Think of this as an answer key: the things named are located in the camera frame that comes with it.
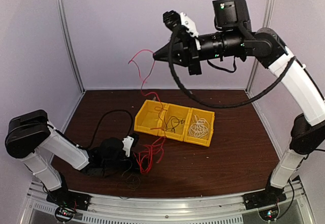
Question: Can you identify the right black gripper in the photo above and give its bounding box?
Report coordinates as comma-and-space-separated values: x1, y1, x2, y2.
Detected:
152, 28, 244, 75

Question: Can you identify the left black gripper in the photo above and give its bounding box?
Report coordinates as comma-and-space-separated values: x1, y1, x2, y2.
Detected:
103, 151, 150, 173

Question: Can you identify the green wire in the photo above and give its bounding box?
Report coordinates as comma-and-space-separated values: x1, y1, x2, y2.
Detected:
116, 163, 142, 201

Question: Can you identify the red wire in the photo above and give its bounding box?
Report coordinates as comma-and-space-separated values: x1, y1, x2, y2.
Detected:
128, 48, 168, 174

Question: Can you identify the black wire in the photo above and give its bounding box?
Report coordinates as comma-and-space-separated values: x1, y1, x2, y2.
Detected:
164, 116, 186, 135

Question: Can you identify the thin white wire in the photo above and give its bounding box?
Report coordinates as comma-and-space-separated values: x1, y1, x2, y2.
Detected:
188, 122, 211, 140

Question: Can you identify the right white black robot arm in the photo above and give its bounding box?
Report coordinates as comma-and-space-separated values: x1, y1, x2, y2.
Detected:
153, 0, 324, 205

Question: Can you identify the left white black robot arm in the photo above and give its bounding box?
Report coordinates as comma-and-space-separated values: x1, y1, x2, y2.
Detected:
5, 109, 140, 206

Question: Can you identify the yellow bin middle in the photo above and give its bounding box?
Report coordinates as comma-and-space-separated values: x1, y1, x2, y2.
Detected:
158, 104, 190, 142

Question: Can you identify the yellow bin near end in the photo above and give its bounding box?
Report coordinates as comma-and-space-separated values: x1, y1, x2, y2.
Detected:
183, 108, 215, 147

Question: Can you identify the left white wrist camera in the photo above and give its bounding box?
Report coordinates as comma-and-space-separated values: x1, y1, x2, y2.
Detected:
122, 133, 139, 157

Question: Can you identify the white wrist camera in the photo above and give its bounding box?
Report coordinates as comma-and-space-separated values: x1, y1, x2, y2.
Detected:
162, 10, 200, 38
122, 133, 139, 157

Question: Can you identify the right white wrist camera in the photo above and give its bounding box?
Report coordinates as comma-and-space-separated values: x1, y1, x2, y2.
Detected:
162, 10, 200, 38

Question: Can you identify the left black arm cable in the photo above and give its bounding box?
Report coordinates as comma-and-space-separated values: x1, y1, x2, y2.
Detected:
81, 109, 134, 150

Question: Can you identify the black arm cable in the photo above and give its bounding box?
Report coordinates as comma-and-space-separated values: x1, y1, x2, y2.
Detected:
167, 24, 298, 109
81, 109, 134, 150

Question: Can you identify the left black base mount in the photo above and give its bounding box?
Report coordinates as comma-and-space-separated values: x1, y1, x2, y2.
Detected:
46, 191, 91, 223

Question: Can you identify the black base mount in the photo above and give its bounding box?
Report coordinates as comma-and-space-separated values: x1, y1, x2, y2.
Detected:
46, 191, 91, 223
243, 190, 287, 222

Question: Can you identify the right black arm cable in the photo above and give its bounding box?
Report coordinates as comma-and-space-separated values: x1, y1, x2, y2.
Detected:
167, 24, 298, 109

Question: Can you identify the aluminium front rail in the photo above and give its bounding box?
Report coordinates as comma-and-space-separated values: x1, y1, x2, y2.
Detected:
18, 180, 316, 223

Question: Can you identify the right aluminium frame post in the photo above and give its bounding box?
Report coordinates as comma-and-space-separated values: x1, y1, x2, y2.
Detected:
246, 0, 275, 94

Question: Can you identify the aluminium frame post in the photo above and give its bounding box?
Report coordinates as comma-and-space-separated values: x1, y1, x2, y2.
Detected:
246, 0, 275, 94
56, 0, 85, 94

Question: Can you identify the left aluminium frame post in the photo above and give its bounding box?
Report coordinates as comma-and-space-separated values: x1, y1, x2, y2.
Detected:
56, 0, 85, 94

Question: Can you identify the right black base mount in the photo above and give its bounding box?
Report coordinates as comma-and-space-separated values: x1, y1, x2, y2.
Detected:
243, 190, 287, 222

